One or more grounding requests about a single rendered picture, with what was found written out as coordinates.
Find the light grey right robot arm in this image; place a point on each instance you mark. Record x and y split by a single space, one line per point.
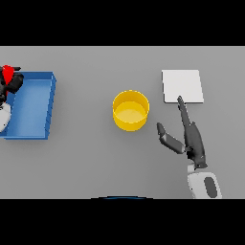
204 185

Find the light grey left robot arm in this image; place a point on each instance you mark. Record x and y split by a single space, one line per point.
4 116

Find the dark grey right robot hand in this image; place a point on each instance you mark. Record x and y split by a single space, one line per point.
193 140

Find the yellow bowl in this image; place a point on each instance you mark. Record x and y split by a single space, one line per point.
130 110

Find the blue tray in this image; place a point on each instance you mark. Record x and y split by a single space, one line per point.
32 105

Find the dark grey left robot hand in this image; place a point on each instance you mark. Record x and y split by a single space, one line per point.
12 83

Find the red beaker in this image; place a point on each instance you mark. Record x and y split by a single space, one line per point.
7 74

